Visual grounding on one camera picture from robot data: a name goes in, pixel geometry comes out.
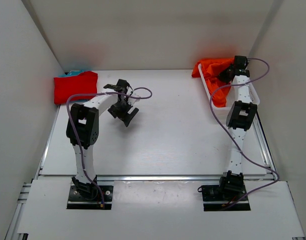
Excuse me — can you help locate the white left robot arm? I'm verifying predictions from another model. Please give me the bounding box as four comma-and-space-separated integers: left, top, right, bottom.
66, 79, 140, 201

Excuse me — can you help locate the orange t shirt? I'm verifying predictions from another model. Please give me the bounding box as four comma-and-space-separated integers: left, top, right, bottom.
191, 57, 234, 108

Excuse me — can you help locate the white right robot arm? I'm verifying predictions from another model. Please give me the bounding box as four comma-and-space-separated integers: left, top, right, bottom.
218, 55, 258, 200

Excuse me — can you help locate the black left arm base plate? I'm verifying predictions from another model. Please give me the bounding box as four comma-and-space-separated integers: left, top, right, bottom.
66, 183, 114, 210

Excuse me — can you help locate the white wire rack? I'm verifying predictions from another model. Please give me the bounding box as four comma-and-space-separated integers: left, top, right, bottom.
197, 62, 261, 112

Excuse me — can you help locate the red t shirt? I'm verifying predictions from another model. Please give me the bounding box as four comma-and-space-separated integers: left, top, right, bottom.
53, 71, 98, 105

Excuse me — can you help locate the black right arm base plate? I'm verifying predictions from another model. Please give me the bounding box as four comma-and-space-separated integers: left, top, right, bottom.
197, 185, 251, 212

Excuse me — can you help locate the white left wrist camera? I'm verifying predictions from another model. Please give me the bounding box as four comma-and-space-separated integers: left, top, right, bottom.
126, 92, 141, 106

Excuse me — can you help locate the teal t shirt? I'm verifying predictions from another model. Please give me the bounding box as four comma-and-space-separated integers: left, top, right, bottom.
58, 70, 85, 78

